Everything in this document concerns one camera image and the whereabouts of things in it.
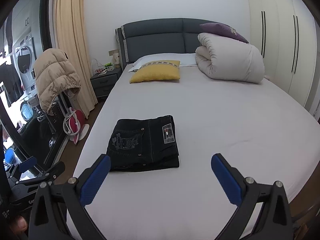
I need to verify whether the black jeans pant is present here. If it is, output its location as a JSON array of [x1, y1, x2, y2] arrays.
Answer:
[[106, 115, 180, 172]]

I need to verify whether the person left hand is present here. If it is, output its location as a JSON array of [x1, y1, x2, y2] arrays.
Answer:
[[10, 216, 28, 236]]

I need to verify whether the black framed glass door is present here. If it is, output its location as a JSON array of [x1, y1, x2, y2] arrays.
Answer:
[[1, 0, 65, 179]]

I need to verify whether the black chair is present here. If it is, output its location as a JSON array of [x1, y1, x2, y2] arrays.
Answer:
[[26, 93, 68, 154]]

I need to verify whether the red white bag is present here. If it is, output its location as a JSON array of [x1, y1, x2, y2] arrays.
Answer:
[[63, 107, 90, 145]]

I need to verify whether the dark nightstand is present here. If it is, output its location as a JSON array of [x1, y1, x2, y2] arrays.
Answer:
[[90, 68, 122, 101]]

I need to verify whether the beige puffer jacket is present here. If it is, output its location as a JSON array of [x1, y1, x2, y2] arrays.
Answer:
[[34, 48, 81, 113]]

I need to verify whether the white rolled duvet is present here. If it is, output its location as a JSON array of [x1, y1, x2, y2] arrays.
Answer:
[[195, 33, 265, 83]]

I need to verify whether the yellow pillow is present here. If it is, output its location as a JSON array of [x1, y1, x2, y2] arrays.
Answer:
[[130, 61, 180, 83]]

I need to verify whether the white pillow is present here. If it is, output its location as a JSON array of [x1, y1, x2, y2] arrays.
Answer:
[[129, 53, 197, 72]]

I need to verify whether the beige curtain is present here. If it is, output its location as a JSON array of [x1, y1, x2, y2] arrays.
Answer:
[[53, 0, 98, 117]]

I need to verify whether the purple pillow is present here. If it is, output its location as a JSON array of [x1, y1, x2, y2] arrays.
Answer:
[[200, 22, 249, 43]]

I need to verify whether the dark grey headboard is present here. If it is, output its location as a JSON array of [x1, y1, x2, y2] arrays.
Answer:
[[115, 18, 209, 69]]

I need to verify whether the white wardrobe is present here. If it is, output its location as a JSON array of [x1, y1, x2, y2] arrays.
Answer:
[[248, 0, 317, 106]]

